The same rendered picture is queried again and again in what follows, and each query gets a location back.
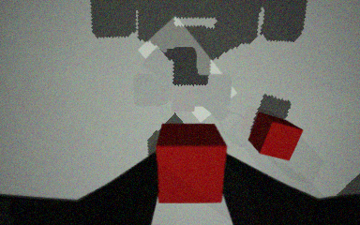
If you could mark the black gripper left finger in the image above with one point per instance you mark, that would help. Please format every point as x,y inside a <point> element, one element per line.
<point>129,199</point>

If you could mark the red cube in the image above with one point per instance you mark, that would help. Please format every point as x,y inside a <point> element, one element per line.
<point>190,163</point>
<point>274,137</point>

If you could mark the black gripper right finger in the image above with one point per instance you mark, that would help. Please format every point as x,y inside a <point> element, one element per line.
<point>255,198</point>

